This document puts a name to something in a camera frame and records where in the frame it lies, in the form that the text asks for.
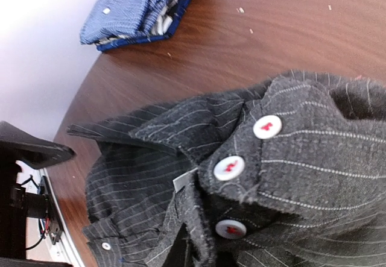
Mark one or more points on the black pinstriped long sleeve shirt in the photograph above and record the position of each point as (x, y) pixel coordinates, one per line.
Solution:
(289, 172)

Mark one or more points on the blue checked shirt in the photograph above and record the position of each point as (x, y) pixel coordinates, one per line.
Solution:
(110, 18)

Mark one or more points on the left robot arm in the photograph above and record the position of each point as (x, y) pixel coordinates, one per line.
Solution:
(17, 204)

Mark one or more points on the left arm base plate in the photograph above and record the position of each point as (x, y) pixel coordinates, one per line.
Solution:
(53, 223)

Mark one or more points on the aluminium front rail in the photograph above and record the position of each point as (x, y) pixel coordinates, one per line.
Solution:
(65, 250)

